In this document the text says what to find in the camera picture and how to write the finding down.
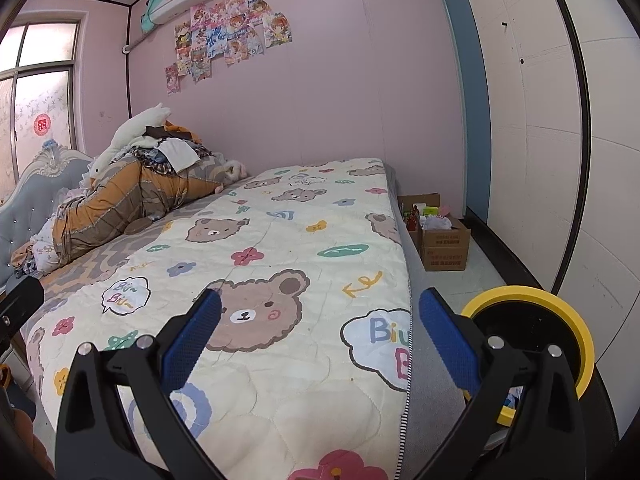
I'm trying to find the window with frosted panes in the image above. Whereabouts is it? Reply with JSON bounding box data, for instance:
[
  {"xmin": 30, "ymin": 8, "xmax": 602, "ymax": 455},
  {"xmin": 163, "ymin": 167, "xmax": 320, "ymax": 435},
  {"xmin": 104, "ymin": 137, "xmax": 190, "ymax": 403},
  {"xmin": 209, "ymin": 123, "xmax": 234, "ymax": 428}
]
[{"xmin": 0, "ymin": 20, "xmax": 84, "ymax": 196}]

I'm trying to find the grey mattress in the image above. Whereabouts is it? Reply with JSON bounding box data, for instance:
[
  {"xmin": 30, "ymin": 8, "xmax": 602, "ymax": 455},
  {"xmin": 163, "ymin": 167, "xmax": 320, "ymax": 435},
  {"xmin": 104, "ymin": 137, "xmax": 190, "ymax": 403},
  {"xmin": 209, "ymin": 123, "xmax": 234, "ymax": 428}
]
[{"xmin": 382, "ymin": 162, "xmax": 473, "ymax": 480}]

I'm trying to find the open plain cardboard box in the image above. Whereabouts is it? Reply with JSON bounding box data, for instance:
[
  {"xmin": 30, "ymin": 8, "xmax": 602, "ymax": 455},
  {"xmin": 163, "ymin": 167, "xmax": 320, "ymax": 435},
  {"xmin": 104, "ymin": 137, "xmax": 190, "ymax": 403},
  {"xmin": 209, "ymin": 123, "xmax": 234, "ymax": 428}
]
[{"xmin": 397, "ymin": 192, "xmax": 443, "ymax": 247}]

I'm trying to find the grey tufted bed headboard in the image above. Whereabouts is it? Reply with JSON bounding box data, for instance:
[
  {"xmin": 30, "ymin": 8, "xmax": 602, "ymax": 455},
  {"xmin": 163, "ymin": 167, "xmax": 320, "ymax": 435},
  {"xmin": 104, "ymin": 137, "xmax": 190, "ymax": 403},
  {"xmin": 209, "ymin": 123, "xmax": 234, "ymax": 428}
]
[{"xmin": 0, "ymin": 142, "xmax": 96, "ymax": 281}]

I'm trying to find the air conditioner pipe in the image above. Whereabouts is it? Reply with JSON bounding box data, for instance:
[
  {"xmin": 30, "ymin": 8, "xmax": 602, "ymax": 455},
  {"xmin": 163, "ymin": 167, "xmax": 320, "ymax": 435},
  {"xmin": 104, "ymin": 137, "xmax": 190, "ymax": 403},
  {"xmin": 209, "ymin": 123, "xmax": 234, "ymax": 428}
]
[{"xmin": 121, "ymin": 30, "xmax": 152, "ymax": 54}]

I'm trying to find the small white plush toy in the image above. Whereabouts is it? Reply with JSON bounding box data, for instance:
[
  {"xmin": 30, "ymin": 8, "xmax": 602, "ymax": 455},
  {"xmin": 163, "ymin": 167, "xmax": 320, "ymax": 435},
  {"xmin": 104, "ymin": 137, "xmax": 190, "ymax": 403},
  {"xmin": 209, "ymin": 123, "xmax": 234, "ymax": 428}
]
[{"xmin": 220, "ymin": 160, "xmax": 249, "ymax": 184}]

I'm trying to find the cluster of wall posters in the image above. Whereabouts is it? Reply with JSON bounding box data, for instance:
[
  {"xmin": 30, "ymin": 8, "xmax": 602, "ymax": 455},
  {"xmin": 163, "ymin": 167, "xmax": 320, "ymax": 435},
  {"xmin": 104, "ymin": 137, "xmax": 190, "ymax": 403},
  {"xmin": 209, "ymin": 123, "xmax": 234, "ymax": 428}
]
[{"xmin": 165, "ymin": 0, "xmax": 294, "ymax": 95}]

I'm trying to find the pile of clothes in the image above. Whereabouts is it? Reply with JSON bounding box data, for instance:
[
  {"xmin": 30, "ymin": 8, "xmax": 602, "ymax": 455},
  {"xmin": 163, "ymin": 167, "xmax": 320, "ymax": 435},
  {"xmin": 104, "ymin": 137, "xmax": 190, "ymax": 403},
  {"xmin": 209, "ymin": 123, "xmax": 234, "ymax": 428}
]
[{"xmin": 132, "ymin": 120, "xmax": 216, "ymax": 176}]

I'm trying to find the long white plush toy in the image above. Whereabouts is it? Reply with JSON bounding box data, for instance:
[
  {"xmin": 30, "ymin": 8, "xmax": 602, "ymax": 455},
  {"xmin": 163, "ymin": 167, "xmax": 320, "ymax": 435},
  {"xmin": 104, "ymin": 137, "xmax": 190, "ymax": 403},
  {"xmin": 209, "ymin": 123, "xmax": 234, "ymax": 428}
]
[{"xmin": 80, "ymin": 102, "xmax": 171, "ymax": 186}]

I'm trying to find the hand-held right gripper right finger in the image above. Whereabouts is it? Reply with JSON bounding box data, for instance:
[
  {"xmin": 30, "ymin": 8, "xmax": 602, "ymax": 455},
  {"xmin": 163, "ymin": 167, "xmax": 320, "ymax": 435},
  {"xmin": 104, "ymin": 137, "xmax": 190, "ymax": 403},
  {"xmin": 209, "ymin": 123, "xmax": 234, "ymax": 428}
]
[{"xmin": 419, "ymin": 287, "xmax": 588, "ymax": 480}]

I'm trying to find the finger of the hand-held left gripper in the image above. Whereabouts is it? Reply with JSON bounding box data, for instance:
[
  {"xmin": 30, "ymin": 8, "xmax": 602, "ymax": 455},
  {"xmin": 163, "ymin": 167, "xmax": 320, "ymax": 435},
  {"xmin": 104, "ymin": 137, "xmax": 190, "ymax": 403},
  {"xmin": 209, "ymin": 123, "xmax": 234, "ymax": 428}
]
[{"xmin": 0, "ymin": 275, "xmax": 46, "ymax": 361}]

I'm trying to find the white wardrobe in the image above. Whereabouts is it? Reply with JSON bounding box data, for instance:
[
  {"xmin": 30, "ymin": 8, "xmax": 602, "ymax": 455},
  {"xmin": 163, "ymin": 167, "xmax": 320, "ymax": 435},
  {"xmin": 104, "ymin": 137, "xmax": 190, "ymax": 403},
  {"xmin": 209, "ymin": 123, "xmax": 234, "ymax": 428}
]
[{"xmin": 432, "ymin": 0, "xmax": 640, "ymax": 441}]

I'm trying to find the bear print quilted blanket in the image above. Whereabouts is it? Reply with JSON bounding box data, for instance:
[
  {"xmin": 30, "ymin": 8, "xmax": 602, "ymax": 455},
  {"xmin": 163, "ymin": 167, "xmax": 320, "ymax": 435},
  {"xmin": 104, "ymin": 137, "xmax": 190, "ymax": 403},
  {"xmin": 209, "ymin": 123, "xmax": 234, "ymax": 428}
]
[{"xmin": 25, "ymin": 158, "xmax": 414, "ymax": 480}]

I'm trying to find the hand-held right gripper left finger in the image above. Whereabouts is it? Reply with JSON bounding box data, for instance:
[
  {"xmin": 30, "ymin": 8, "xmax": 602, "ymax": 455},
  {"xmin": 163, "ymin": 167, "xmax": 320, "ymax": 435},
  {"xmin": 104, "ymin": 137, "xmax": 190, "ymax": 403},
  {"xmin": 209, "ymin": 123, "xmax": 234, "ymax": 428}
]
[{"xmin": 55, "ymin": 289, "xmax": 224, "ymax": 480}]

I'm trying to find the yellow bin with black liner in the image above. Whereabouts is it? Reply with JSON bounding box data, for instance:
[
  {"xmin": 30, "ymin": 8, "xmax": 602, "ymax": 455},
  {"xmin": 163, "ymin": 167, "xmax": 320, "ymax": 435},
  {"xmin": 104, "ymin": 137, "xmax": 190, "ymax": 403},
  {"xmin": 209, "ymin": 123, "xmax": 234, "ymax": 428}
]
[{"xmin": 460, "ymin": 285, "xmax": 596, "ymax": 428}]

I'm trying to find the printed cardboard box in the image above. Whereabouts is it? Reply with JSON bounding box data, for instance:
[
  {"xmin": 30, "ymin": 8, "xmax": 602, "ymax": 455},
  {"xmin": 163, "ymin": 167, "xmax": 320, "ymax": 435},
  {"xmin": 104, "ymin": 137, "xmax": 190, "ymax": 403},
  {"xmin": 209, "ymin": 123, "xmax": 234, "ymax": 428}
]
[{"xmin": 417, "ymin": 215, "xmax": 472, "ymax": 272}]

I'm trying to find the bundle of patterned cloth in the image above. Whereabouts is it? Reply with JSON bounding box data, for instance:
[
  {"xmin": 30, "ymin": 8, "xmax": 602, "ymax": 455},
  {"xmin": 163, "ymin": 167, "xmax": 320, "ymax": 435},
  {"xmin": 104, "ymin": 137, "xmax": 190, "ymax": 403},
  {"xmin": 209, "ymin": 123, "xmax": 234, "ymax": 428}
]
[{"xmin": 12, "ymin": 240, "xmax": 44, "ymax": 276}]

